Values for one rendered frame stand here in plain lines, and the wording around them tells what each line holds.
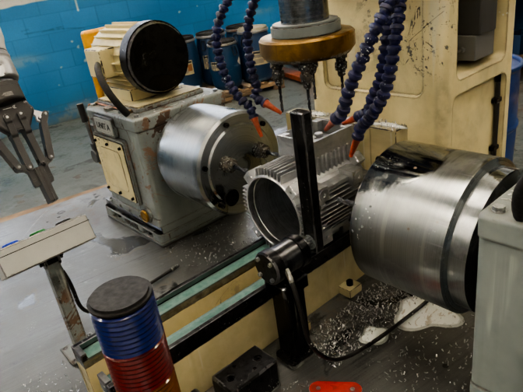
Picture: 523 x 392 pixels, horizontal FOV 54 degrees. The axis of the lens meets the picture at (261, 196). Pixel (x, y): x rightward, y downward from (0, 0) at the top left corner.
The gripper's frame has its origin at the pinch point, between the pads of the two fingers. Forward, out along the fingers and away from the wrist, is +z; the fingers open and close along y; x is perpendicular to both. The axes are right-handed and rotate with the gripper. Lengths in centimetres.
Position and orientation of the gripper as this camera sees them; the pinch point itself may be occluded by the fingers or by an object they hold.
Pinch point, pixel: (44, 184)
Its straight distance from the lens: 106.6
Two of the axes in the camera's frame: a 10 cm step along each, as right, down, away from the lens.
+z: 4.2, 9.0, 0.5
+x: -5.4, 2.1, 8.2
